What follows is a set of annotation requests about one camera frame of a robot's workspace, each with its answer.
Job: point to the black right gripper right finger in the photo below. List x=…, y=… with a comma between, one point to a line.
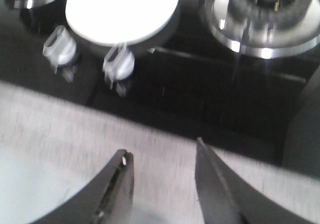
x=233, y=189

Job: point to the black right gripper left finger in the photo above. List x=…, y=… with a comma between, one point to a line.
x=106, y=199

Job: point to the white round plate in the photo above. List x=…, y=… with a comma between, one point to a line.
x=109, y=22

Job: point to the black glass gas hob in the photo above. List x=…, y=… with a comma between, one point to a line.
x=184, y=81

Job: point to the silver stove knob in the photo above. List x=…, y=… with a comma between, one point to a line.
x=60, y=48
x=118, y=63

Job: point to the black gas burner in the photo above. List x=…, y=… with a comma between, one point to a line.
x=265, y=29

